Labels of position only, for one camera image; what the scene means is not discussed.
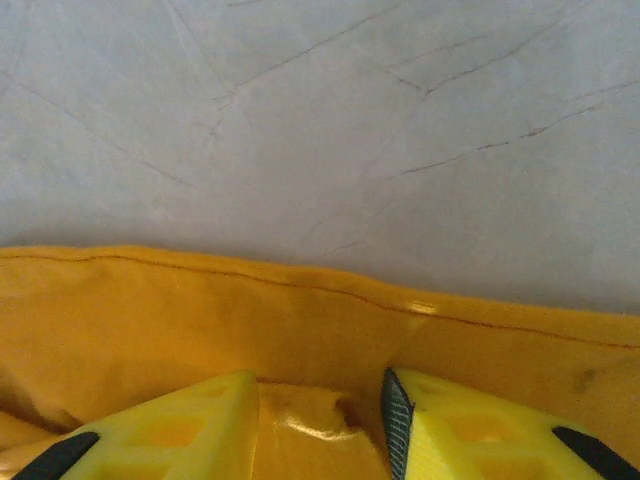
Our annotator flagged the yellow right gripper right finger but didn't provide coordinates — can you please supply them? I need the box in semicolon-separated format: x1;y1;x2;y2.
381;367;640;480

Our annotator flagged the yellow t-shirt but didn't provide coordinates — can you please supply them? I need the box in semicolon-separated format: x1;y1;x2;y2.
0;244;640;480

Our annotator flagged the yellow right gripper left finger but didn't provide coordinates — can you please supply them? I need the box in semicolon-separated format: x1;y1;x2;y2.
10;369;261;480

